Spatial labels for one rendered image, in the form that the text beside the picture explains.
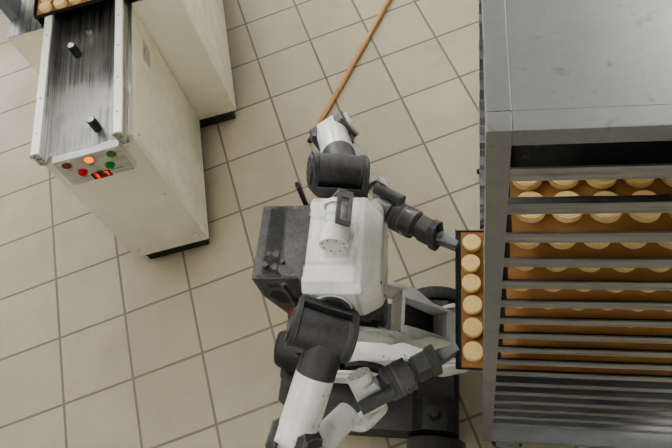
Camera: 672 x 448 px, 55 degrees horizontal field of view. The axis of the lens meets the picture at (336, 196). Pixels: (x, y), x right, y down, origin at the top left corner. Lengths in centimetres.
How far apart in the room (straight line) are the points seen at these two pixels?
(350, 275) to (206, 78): 179
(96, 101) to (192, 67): 68
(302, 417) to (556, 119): 93
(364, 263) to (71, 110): 139
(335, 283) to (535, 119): 82
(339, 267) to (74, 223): 207
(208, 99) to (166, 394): 136
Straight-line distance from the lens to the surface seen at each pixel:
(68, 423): 295
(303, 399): 147
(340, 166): 163
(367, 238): 153
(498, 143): 79
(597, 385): 182
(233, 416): 265
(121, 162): 238
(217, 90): 316
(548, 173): 90
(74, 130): 245
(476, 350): 173
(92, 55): 268
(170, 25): 288
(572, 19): 89
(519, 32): 87
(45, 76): 261
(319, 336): 143
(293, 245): 155
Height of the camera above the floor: 243
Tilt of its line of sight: 56 degrees down
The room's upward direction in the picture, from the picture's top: 20 degrees counter-clockwise
